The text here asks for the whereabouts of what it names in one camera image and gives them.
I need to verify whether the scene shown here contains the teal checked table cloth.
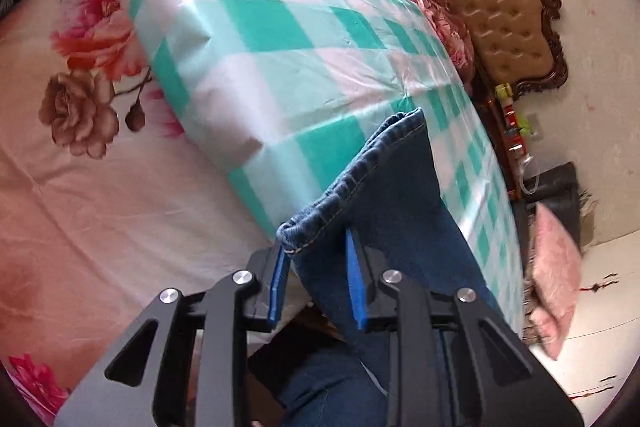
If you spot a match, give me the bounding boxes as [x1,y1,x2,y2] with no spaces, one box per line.
[129,0,526,343]

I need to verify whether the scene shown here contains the blue denim pants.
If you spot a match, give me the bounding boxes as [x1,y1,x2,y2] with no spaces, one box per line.
[247,108,506,427]

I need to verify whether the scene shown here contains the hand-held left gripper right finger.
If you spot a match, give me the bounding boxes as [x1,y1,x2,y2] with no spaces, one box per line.
[345,229,586,427]

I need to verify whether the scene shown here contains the dark cloth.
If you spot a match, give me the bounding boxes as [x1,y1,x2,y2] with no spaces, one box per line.
[520,162,597,253]

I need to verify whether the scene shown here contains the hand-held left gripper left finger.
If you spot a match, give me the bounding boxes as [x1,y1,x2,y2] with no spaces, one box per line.
[52,239,293,427]

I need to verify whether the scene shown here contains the pink fluffy cushion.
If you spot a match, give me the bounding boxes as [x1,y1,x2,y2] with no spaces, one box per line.
[525,202,584,361]

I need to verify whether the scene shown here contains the white cabinet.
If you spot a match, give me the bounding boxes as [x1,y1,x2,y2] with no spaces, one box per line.
[525,227,637,427]

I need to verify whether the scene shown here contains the dark wooden nightstand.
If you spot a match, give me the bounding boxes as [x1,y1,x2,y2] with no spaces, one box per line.
[475,77,531,208]

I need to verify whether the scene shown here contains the pink floral bed sheet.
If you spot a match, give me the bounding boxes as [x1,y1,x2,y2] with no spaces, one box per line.
[0,0,311,427]

